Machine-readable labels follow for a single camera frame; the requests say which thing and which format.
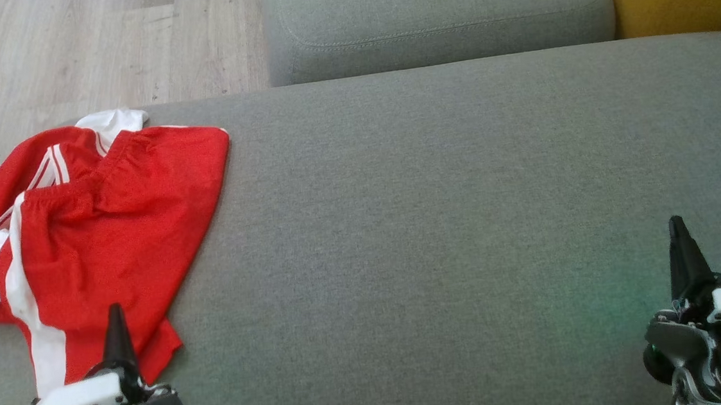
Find small grey sofa cushion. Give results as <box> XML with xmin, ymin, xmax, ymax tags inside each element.
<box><xmin>261</xmin><ymin>0</ymin><xmax>620</xmax><ymax>88</ymax></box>

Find large grey sofa seat cushion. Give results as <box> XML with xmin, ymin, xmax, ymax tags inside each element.
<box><xmin>0</xmin><ymin>31</ymin><xmax>721</xmax><ymax>405</ymax></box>

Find red shorts with white stripe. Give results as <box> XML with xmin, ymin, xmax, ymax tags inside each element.
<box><xmin>0</xmin><ymin>121</ymin><xmax>250</xmax><ymax>402</ymax></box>

